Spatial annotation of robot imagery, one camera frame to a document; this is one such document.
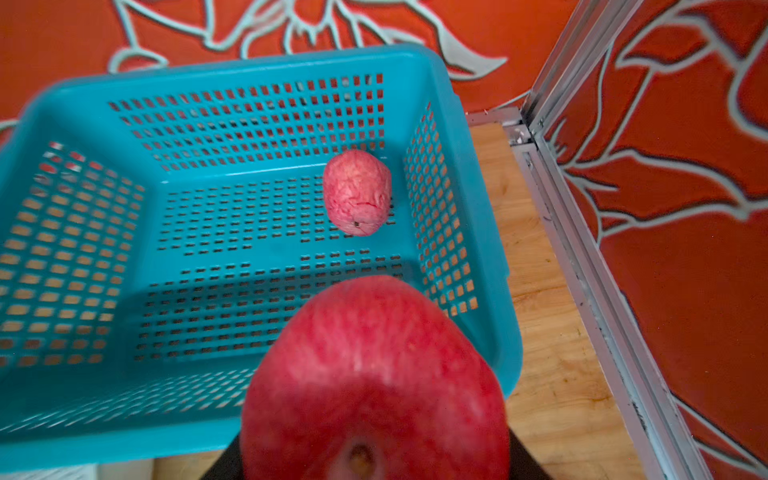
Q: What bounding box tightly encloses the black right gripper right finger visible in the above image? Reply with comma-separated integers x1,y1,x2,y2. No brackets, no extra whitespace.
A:
508,429,552,480

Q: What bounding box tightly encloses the red apple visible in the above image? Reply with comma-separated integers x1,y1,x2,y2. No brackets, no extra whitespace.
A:
240,276,510,479
323,150,392,236

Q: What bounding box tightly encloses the teal right plastic basket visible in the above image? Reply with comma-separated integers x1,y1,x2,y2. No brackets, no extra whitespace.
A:
1,45,523,473

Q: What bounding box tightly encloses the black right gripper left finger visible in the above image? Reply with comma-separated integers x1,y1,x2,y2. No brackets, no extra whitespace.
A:
201,435,243,480

